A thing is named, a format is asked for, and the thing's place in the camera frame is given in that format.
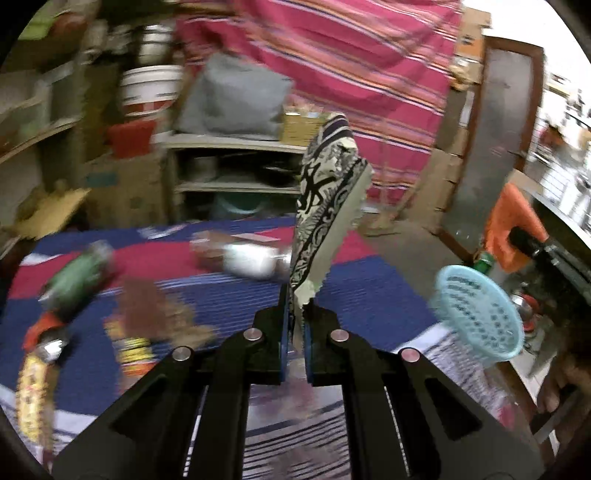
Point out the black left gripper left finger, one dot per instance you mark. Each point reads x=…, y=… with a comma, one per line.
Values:
x=185, y=418

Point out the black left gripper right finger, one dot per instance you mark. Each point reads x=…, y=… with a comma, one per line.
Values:
x=405, y=419

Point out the orange white cloth rag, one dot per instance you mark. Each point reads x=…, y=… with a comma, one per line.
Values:
x=511, y=210

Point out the brown paper bag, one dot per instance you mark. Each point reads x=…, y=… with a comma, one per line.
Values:
x=144, y=311

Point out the yellow red snack packet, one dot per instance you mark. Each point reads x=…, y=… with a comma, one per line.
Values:
x=35, y=406

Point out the red snack wrapper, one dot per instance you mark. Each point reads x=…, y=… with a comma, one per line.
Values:
x=48, y=339

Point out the black white patterned packet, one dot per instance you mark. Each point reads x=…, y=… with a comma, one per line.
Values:
x=335, y=179

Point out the person right hand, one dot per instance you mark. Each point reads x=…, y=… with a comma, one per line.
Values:
x=565, y=371

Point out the light blue plastic basket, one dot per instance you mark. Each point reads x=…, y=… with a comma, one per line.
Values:
x=479, y=312

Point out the striped blue red tablecloth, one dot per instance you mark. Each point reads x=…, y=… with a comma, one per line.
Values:
x=306, y=441

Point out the brown framed door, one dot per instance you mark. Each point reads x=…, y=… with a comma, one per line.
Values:
x=500, y=132

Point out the white label spice jar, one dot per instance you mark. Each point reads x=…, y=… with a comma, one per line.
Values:
x=250, y=256

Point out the green label spice jar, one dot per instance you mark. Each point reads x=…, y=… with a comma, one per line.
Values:
x=70, y=289

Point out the cardboard box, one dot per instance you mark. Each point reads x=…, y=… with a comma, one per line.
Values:
x=125, y=193

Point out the grey low shelf unit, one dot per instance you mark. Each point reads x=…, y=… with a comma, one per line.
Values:
x=210, y=177

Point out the yellow egg carton tray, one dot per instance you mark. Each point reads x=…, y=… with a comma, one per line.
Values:
x=52, y=214

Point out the pink striped hanging cloth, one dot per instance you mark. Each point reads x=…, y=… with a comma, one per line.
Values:
x=384, y=64

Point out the red plastic basket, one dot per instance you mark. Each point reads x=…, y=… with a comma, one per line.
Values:
x=131, y=139

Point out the yellow utensil holder box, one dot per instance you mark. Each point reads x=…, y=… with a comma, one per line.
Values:
x=301, y=126

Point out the grey cloth cover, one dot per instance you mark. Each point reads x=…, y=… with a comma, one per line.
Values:
x=234, y=98

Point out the white plastic bucket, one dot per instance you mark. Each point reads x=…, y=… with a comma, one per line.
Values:
x=146, y=90

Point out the steel pot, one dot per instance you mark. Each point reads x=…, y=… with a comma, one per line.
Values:
x=154, y=44

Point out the green plastic tray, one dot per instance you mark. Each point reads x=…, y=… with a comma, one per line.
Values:
x=38, y=27

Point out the grey wall shelf unit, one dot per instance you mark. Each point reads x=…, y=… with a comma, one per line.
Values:
x=42, y=85

